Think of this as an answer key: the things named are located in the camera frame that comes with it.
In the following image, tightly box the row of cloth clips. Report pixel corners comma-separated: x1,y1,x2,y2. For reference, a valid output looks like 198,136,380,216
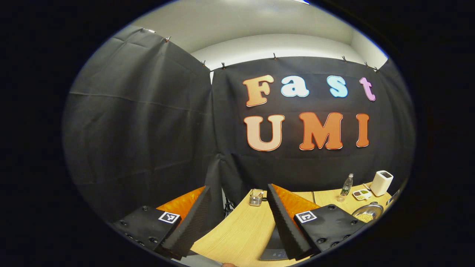
141,28,381,73

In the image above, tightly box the small clear glass container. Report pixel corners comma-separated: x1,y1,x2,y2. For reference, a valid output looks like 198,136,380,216
249,189,264,206

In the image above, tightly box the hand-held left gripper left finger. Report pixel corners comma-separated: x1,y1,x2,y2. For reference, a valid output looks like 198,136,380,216
111,185,213,261

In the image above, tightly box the clear plastic water bottle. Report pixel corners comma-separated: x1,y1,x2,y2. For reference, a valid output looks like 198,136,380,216
340,173,354,197

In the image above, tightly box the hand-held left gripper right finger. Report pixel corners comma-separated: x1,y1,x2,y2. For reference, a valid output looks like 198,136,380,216
267,184,368,261

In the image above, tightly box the black induction cooktop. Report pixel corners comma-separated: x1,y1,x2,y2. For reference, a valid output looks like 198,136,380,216
260,226,288,261

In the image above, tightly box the steel pot with soybeans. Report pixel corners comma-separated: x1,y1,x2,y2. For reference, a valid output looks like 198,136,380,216
351,202,384,224

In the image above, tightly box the white toaster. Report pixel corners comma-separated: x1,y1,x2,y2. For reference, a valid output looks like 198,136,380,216
370,170,394,197

